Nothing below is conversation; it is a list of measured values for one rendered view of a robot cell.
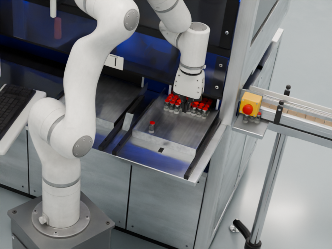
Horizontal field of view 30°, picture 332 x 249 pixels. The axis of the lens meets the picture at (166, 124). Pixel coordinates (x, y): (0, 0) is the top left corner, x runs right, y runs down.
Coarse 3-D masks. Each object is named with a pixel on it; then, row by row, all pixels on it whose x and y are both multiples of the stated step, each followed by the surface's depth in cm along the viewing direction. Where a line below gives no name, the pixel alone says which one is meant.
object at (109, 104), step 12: (108, 84) 267; (120, 84) 268; (132, 84) 269; (96, 96) 259; (108, 96) 260; (120, 96) 261; (132, 96) 262; (96, 108) 252; (108, 108) 253; (120, 108) 254; (96, 120) 242; (108, 120) 246
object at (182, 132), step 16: (160, 96) 260; (160, 112) 255; (144, 128) 244; (160, 128) 245; (176, 128) 246; (192, 128) 248; (208, 128) 244; (160, 144) 237; (176, 144) 234; (192, 144) 239
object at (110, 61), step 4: (108, 56) 256; (112, 56) 256; (116, 56) 255; (108, 60) 257; (112, 60) 257; (116, 60) 256; (120, 60) 255; (104, 64) 259; (108, 64) 259; (112, 64) 258; (116, 64) 257; (120, 64) 256; (116, 68) 258; (120, 68) 257
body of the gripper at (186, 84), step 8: (184, 72) 209; (200, 72) 210; (176, 80) 213; (184, 80) 212; (192, 80) 211; (200, 80) 210; (176, 88) 215; (184, 88) 214; (192, 88) 213; (200, 88) 212; (192, 96) 215
